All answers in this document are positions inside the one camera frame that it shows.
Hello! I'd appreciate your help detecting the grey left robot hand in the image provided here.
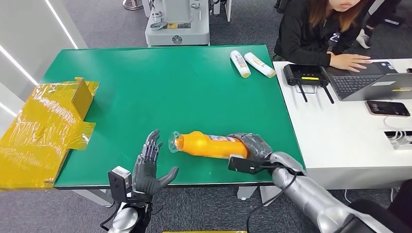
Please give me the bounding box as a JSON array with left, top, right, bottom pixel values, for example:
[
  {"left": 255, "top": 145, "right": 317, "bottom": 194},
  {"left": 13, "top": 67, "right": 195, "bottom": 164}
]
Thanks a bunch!
[{"left": 132, "top": 129, "right": 180, "bottom": 196}]

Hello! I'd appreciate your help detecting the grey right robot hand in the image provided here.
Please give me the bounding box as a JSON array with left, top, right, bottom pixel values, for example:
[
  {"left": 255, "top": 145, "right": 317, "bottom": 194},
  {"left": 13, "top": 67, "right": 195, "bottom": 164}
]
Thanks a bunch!
[{"left": 226, "top": 132, "right": 274, "bottom": 162}]

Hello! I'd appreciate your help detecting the person's right hand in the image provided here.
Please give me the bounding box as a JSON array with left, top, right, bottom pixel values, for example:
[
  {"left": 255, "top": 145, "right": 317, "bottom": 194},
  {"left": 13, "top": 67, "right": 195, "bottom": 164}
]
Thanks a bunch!
[{"left": 328, "top": 52, "right": 372, "bottom": 73}]

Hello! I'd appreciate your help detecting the orange detergent bottle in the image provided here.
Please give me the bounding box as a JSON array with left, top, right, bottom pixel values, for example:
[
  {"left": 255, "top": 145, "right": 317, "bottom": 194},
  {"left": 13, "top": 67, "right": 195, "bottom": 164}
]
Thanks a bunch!
[{"left": 168, "top": 130, "right": 250, "bottom": 160}]

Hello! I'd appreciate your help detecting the white bottle with yellow print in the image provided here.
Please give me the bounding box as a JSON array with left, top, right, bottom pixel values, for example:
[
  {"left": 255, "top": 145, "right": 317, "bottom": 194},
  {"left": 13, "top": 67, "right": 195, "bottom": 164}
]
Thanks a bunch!
[{"left": 244, "top": 52, "right": 277, "bottom": 79}]

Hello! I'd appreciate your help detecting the white bottle with barcode label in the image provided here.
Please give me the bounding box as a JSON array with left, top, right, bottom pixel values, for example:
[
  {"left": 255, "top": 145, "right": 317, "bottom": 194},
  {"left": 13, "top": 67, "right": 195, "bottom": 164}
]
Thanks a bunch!
[{"left": 230, "top": 50, "right": 252, "bottom": 79}]

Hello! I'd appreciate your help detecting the grey laptop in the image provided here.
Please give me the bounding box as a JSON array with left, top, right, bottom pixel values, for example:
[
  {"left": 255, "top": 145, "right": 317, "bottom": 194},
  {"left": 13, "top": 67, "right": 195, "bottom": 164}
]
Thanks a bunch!
[{"left": 324, "top": 61, "right": 412, "bottom": 102}]

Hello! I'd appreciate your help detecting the black router with antennas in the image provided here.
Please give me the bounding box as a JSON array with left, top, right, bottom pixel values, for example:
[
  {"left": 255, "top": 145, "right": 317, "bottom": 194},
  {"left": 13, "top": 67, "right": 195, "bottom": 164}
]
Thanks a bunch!
[{"left": 283, "top": 64, "right": 335, "bottom": 104}]

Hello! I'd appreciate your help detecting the person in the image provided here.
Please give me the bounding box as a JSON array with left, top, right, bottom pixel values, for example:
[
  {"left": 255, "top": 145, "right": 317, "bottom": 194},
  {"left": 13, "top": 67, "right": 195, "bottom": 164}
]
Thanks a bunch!
[
  {"left": 273, "top": 0, "right": 374, "bottom": 73},
  {"left": 347, "top": 178, "right": 412, "bottom": 233},
  {"left": 355, "top": 0, "right": 407, "bottom": 50}
]

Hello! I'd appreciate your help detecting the black smartphone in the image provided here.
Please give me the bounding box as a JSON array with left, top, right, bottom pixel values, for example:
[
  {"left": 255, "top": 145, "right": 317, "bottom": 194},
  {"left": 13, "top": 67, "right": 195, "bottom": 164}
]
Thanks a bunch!
[{"left": 366, "top": 100, "right": 411, "bottom": 117}]

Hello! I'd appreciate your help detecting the yellow taped cardboard box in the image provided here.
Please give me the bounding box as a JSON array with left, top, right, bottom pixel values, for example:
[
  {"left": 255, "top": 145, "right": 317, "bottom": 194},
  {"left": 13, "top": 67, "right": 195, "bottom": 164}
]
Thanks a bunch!
[{"left": 0, "top": 77, "right": 100, "bottom": 190}]

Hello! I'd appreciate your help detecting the white panel leg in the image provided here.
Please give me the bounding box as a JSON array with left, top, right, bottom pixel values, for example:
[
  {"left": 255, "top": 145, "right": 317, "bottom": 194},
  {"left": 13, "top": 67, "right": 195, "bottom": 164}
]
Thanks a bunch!
[{"left": 212, "top": 0, "right": 232, "bottom": 22}]

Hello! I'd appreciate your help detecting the white machine base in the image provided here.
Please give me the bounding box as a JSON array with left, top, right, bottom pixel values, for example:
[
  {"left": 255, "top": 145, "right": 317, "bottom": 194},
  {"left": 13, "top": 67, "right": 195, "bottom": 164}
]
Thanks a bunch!
[{"left": 145, "top": 0, "right": 211, "bottom": 47}]

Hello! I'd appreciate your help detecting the chrome stand base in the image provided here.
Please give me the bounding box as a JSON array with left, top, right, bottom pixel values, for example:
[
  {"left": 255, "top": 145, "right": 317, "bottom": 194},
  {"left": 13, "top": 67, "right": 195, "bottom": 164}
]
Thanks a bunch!
[{"left": 122, "top": 0, "right": 144, "bottom": 10}]

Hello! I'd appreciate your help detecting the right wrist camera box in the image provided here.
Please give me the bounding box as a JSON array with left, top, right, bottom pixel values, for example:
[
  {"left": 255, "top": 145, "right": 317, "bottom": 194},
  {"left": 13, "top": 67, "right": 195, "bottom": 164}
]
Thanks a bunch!
[{"left": 227, "top": 155, "right": 268, "bottom": 176}]

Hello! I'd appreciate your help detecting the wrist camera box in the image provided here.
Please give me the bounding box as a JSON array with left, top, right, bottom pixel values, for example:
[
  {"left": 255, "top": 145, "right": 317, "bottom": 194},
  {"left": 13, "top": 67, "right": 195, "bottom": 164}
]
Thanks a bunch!
[
  {"left": 107, "top": 166, "right": 133, "bottom": 203},
  {"left": 227, "top": 155, "right": 268, "bottom": 176}
]

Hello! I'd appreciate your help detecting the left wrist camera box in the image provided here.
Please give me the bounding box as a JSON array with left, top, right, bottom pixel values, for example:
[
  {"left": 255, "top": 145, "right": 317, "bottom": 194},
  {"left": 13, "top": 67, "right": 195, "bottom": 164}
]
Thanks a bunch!
[{"left": 107, "top": 166, "right": 133, "bottom": 203}]

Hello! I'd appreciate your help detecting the desk cable socket box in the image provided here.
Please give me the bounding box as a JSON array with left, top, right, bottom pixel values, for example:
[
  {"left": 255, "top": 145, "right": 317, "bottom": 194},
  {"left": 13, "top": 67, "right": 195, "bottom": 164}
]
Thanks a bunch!
[{"left": 383, "top": 130, "right": 412, "bottom": 151}]

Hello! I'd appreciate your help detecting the white wall light strip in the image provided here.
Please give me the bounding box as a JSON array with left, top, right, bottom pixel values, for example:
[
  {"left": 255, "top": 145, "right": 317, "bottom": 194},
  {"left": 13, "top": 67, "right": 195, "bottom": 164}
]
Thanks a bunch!
[
  {"left": 44, "top": 0, "right": 79, "bottom": 50},
  {"left": 0, "top": 101, "right": 18, "bottom": 117},
  {"left": 0, "top": 45, "right": 39, "bottom": 85}
]

